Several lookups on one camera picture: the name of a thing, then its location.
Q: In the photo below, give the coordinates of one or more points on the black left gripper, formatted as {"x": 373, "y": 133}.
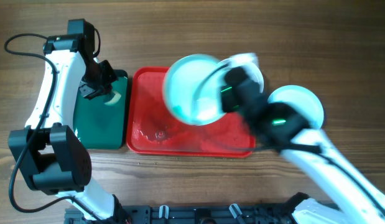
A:
{"x": 91, "y": 92}

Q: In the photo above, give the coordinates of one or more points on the green yellow sponge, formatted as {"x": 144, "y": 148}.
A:
{"x": 112, "y": 98}

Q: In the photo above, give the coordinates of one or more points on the white plate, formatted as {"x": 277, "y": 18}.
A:
{"x": 251, "y": 70}
{"x": 303, "y": 101}
{"x": 191, "y": 89}

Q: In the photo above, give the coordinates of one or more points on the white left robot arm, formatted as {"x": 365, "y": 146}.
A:
{"x": 47, "y": 152}

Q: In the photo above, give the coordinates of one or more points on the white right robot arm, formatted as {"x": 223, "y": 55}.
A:
{"x": 289, "y": 121}

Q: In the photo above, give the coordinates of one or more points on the green water tray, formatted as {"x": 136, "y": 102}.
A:
{"x": 99, "y": 126}

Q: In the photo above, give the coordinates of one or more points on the red plastic tray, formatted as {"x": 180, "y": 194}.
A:
{"x": 153, "y": 130}

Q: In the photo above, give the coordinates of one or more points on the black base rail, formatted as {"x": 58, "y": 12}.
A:
{"x": 256, "y": 214}

